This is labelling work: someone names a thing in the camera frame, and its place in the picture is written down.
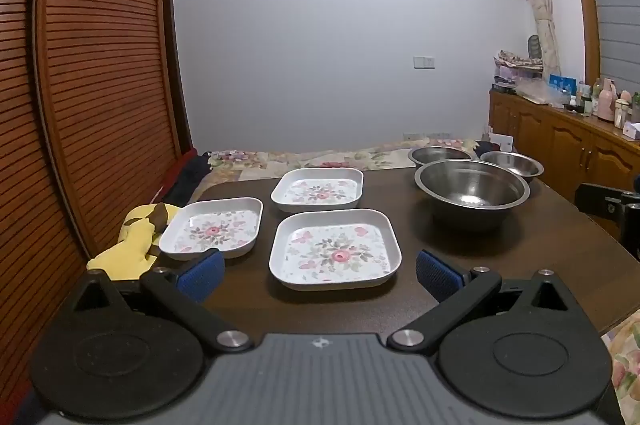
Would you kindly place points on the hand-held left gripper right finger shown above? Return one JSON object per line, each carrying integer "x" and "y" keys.
{"x": 437, "y": 277}

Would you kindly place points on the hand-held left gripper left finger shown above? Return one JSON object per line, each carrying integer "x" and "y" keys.
{"x": 202, "y": 274}

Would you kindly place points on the floral square plate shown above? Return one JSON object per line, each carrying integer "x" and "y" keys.
{"x": 215, "y": 230}
{"x": 335, "y": 255}
{"x": 320, "y": 192}

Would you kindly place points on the large steel bowl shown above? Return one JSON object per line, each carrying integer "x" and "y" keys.
{"x": 470, "y": 190}

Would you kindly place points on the yellow plush toy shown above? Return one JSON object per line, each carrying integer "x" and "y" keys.
{"x": 125, "y": 250}

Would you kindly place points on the white small box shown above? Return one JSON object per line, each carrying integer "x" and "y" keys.
{"x": 632, "y": 130}

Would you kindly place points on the wooden cabinet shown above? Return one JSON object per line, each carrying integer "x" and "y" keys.
{"x": 550, "y": 140}

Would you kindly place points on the red and navy cloth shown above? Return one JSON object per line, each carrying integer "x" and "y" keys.
{"x": 187, "y": 177}

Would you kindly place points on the pink thermos jug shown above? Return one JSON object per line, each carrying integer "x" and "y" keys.
{"x": 607, "y": 102}

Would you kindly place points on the white paper bag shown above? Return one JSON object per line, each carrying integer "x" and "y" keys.
{"x": 502, "y": 140}

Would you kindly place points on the clear plastic bag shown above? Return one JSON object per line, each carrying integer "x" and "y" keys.
{"x": 540, "y": 94}

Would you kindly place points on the blue box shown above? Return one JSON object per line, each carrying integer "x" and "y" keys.
{"x": 561, "y": 83}

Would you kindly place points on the dark cloth bundle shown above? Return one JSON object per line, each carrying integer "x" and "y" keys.
{"x": 482, "y": 147}

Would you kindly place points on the pile of cloths and bags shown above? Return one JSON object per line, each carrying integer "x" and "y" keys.
{"x": 515, "y": 67}

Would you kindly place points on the small grey fan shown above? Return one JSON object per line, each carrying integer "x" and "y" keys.
{"x": 535, "y": 46}

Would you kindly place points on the louvered wooden wardrobe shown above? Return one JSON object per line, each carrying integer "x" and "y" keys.
{"x": 100, "y": 55}

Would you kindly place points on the white wall switch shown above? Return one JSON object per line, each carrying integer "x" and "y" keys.
{"x": 424, "y": 62}

